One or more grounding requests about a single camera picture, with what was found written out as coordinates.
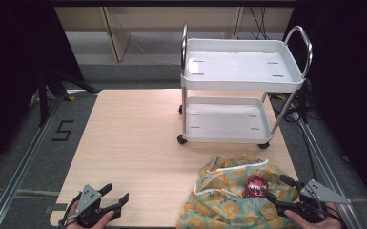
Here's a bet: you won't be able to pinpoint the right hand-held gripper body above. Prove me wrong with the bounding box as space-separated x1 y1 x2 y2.
275 178 353 224

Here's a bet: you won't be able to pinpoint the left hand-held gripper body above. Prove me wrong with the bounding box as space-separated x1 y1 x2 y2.
75 183 122 228

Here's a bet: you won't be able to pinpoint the red round can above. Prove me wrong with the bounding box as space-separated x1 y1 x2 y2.
245 175 270 199

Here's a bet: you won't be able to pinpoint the green yellow floral cloth bag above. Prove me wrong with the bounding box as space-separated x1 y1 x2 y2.
175 154 301 229

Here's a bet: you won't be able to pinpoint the white two-tier trolley cart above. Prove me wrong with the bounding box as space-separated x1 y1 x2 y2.
176 23 314 150

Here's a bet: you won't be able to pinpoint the person's left hand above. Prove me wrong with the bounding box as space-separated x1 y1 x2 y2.
64 200 116 229

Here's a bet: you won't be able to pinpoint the person's right hand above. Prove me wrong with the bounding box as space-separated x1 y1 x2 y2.
283 203 345 229

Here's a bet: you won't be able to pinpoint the black metal stand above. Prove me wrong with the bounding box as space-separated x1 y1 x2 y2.
37 65 100 129

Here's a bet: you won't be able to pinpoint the light wooden cabinet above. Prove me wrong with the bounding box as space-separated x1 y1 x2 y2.
54 6 295 64

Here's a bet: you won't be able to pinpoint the metal floor rail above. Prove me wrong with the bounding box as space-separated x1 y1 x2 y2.
297 118 365 229
0 94 65 229

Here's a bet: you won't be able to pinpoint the right hand-held gripper black cable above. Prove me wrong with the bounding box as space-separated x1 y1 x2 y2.
317 201 348 225

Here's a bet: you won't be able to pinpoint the hand-held gripper black cable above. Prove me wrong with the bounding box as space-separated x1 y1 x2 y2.
317 201 348 225
57 195 81 229

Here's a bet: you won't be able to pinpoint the left hand-held gripper black cable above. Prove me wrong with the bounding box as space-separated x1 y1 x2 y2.
57 195 81 229

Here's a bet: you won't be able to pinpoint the black floor cables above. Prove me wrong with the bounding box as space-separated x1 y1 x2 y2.
268 79 327 229

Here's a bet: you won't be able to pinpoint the hanging black cables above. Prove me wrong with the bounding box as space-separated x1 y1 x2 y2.
248 6 271 41

